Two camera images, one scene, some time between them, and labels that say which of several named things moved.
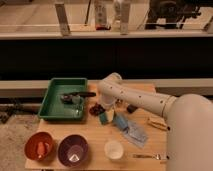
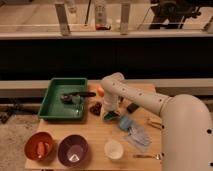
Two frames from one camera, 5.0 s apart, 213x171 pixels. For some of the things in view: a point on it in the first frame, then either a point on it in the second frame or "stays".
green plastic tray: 52,106 stays
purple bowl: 73,150 stays
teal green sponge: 103,118 → 111,115
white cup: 113,150 stays
